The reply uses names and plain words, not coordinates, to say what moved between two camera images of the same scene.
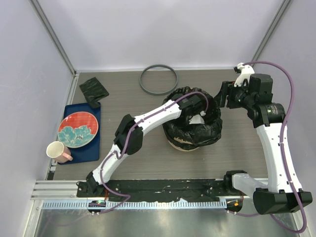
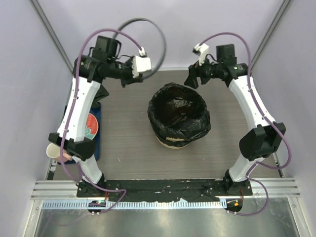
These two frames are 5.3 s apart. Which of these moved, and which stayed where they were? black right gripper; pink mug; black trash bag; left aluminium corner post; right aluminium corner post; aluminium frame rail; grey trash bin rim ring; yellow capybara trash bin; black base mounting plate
Moved: black right gripper; yellow capybara trash bin; grey trash bin rim ring; black trash bag
Stayed: black base mounting plate; right aluminium corner post; pink mug; aluminium frame rail; left aluminium corner post
